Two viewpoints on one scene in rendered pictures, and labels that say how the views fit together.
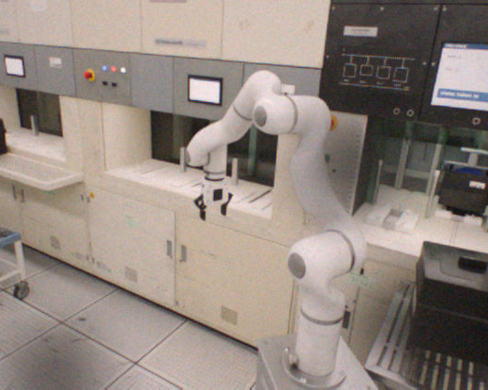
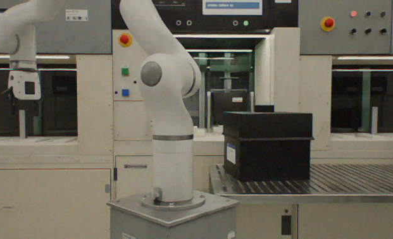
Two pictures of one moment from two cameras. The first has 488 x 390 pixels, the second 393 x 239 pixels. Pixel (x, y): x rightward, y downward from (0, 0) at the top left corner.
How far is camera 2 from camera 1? 0.62 m
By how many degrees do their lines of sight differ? 34
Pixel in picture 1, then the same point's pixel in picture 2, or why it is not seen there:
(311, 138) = not seen: outside the picture
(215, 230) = (10, 176)
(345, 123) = not seen: hidden behind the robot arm
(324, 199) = (160, 26)
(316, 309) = (172, 124)
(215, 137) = (27, 12)
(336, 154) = (135, 67)
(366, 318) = not seen: hidden behind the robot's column
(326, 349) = (187, 168)
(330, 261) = (180, 66)
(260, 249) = (69, 181)
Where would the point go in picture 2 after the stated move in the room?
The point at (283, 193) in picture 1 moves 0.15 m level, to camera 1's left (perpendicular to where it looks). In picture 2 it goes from (88, 114) to (55, 114)
